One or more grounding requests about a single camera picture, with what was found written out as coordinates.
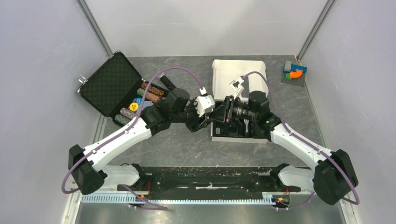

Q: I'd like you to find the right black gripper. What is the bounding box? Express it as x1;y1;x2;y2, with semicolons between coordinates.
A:
208;95;258;123

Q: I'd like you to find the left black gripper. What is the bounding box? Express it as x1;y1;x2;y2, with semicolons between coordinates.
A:
171;97;209;133

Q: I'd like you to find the white clipper kit box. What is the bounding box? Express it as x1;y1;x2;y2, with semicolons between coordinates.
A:
211;59;269;144

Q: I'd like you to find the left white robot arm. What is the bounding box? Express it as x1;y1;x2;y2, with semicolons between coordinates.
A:
67;89;215;195

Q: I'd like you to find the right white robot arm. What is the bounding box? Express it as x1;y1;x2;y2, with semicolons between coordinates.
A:
209;91;360;205

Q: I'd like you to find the silver hair clipper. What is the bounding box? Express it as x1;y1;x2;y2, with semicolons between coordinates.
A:
244;119;250;137

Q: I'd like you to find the orange brown chip stack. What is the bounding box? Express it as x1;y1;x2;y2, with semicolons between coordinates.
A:
141;82;165;97

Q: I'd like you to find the blue card deck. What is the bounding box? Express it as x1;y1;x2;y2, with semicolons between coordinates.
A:
140;101;154;111

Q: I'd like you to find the black microphone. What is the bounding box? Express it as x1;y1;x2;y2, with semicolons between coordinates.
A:
157;72;177;91

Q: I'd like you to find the yellow dealer button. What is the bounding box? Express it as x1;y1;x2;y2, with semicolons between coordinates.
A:
128;102;139;112

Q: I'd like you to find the green toy brick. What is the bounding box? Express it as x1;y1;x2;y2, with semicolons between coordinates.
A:
285;73;292;80

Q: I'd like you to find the purple chip stack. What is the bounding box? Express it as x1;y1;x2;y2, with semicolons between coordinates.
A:
120;108;137;120

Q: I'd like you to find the dark green chip stack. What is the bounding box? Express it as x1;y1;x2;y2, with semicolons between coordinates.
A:
114;114;131;126

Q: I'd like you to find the orange curved toy piece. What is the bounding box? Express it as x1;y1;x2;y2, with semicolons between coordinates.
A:
289;70;304;79

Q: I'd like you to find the grey toy brick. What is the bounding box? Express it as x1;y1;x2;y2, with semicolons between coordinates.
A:
283;60;292;73

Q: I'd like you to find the grey toy brick baseplate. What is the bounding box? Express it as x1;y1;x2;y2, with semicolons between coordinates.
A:
281;73;305;87

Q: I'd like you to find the blue toy brick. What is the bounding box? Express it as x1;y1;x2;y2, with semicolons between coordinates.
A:
290;64;307;73

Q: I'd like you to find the black aluminium poker case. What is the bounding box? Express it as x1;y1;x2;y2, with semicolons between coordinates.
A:
77;51;148;127

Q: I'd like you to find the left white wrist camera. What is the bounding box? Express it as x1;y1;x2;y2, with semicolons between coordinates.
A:
195;95;215;117

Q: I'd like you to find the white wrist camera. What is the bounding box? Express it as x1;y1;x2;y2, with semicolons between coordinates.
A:
195;95;215;117
229;77;244;98

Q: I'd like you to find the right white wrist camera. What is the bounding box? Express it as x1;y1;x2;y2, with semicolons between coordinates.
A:
229;77;244;98

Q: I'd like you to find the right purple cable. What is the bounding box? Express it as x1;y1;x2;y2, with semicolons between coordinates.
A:
241;71;361;211

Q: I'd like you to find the purple cable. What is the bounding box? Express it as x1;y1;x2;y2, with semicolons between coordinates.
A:
61;66;207;211
241;71;361;211

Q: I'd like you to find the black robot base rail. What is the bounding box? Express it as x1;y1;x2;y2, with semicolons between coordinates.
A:
130;166;301;193

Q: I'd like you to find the white cable duct strip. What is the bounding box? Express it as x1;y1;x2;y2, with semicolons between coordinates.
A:
81;192;276;206

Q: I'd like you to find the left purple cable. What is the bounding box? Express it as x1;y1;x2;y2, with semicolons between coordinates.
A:
61;66;207;211

